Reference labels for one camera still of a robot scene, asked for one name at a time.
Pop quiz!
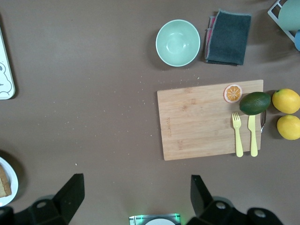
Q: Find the pale green cup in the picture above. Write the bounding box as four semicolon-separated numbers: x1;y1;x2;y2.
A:
278;0;300;31

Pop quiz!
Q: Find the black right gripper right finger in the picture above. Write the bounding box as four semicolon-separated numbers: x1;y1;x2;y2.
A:
190;174;214;218

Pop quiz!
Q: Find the pink folded cloth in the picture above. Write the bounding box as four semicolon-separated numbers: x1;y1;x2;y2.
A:
204;15;217;60

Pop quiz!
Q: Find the yellow plastic fork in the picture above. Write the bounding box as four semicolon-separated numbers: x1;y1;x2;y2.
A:
232;112;245;158

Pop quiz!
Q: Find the blue cup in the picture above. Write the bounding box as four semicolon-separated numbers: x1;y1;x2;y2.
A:
293;30;300;52

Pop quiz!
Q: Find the green avocado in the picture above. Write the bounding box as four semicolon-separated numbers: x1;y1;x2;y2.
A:
239;91;272;116

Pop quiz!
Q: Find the yellow plastic knife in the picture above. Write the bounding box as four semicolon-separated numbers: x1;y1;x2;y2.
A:
247;114;259;158

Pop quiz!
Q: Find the orange slice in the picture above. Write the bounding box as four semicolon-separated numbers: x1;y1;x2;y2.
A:
223;83;243;104

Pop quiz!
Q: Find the white wire rack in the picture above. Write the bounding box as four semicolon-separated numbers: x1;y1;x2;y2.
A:
267;0;300;45

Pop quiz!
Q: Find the yellow lemon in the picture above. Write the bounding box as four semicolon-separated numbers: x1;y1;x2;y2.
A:
271;88;300;115
276;114;300;141

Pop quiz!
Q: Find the light bread slice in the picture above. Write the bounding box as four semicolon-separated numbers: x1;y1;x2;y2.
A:
0;165;12;199

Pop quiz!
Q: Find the cream bear-print tray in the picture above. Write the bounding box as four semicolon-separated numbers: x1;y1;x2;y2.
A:
0;27;16;100

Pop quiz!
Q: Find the white round plate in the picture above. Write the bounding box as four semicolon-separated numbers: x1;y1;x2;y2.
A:
0;156;19;208

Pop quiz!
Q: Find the dark grey folded cloth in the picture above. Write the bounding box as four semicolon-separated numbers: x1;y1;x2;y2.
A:
205;8;252;67

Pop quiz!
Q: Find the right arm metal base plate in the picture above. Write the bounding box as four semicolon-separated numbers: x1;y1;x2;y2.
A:
128;213;181;225

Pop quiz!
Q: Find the bamboo cutting board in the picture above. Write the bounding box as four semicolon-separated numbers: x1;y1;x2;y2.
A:
157;79;264;161

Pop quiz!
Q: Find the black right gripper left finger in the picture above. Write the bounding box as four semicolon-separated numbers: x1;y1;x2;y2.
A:
52;173;85;225

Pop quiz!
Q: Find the light green bowl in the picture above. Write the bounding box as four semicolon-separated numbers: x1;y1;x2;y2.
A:
155;19;201;68

